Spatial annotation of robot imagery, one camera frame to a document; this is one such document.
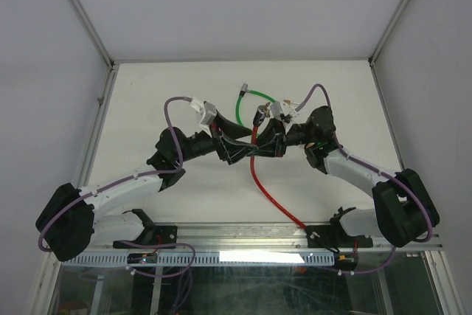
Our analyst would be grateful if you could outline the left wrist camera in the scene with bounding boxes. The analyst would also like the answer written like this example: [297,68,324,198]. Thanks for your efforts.
[190,97,218,126]

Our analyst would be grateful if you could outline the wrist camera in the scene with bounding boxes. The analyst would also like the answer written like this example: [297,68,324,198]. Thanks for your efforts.
[190,97,218,126]
[270,101,299,123]

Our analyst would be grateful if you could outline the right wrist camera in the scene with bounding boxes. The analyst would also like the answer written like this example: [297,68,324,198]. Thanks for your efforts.
[270,101,299,123]

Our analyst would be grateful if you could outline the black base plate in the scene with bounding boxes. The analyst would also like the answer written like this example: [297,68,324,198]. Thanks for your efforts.
[305,224,373,250]
[113,224,178,249]

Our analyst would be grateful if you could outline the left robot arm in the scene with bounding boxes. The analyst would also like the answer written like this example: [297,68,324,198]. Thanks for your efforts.
[35,114,251,261]

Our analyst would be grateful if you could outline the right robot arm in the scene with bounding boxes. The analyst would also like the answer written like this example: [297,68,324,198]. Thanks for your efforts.
[253,103,440,248]

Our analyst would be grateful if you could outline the silver keys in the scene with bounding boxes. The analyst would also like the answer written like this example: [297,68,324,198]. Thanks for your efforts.
[258,102,271,114]

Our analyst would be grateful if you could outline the green cable lock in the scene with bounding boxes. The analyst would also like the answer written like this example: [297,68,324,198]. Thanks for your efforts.
[235,83,275,128]

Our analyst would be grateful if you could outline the red cable lock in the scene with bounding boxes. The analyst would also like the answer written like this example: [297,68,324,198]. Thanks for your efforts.
[249,114,307,231]

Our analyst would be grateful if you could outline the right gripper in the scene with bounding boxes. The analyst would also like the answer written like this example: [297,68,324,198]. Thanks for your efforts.
[249,117,316,159]

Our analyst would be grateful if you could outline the brass long-shackle padlock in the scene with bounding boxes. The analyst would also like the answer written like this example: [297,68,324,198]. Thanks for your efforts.
[283,99,299,106]

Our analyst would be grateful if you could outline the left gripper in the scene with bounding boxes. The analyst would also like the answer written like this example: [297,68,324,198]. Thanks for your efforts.
[176,111,258,165]

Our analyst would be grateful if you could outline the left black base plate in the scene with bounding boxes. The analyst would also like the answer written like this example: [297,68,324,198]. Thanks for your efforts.
[113,224,178,249]

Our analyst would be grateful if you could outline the aluminium front rail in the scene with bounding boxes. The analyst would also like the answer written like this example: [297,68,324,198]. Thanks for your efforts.
[46,221,443,255]

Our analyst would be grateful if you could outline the white slotted cable duct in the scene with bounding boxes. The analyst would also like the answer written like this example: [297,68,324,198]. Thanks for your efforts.
[67,250,335,268]

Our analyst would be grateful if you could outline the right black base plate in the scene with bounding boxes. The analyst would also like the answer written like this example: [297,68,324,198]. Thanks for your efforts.
[305,224,373,250]

